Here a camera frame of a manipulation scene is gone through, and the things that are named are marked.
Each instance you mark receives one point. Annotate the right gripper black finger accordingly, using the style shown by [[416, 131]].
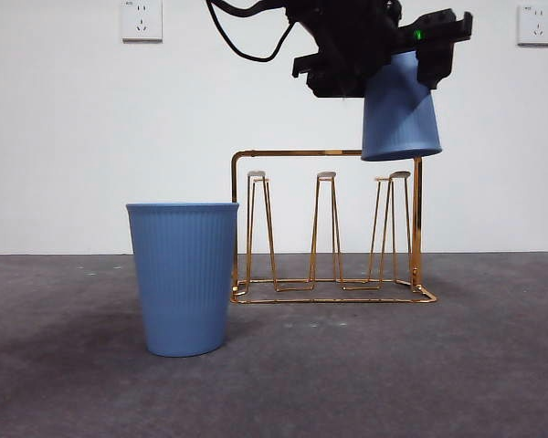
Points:
[[436, 64], [338, 84]]

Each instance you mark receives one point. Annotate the blue ribbed plastic cup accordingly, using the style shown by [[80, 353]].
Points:
[[399, 128], [184, 283]]

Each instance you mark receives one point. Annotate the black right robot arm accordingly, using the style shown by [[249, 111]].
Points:
[[347, 36]]

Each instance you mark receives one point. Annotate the white wall power socket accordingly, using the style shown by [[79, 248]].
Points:
[[536, 27], [141, 23]]

